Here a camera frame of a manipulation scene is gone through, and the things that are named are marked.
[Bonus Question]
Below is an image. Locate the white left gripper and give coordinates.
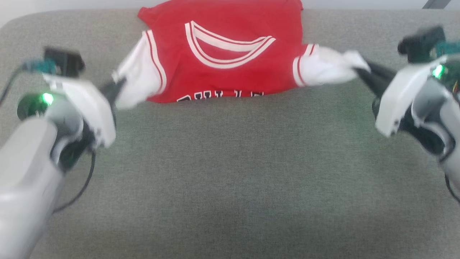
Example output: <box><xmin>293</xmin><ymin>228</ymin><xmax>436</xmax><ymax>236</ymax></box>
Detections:
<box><xmin>42</xmin><ymin>73</ymin><xmax>127</xmax><ymax>149</ymax></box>

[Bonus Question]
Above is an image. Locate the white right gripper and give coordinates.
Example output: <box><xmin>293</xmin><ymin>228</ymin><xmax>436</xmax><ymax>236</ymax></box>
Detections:
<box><xmin>354</xmin><ymin>55</ymin><xmax>449</xmax><ymax>138</ymax></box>

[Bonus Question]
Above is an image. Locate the red white basketball jersey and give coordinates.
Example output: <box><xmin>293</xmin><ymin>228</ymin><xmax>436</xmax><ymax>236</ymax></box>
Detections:
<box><xmin>112</xmin><ymin>0</ymin><xmax>371</xmax><ymax>110</ymax></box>

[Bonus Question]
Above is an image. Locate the grey fabric sofa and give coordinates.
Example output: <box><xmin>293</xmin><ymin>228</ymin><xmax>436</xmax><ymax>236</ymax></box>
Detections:
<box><xmin>0</xmin><ymin>9</ymin><xmax>460</xmax><ymax>259</ymax></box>

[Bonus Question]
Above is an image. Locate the teal cable connector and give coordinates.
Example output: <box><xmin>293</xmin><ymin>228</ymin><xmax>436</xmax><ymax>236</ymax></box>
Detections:
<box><xmin>435</xmin><ymin>40</ymin><xmax>460</xmax><ymax>59</ymax></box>
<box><xmin>23</xmin><ymin>59</ymin><xmax>57</xmax><ymax>75</ymax></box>

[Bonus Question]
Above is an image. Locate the thin black cable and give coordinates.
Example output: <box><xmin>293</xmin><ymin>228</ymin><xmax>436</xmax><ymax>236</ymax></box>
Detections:
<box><xmin>444</xmin><ymin>174</ymin><xmax>460</xmax><ymax>203</ymax></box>
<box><xmin>0</xmin><ymin>66</ymin><xmax>26</xmax><ymax>105</ymax></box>
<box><xmin>52</xmin><ymin>150</ymin><xmax>97</xmax><ymax>214</ymax></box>

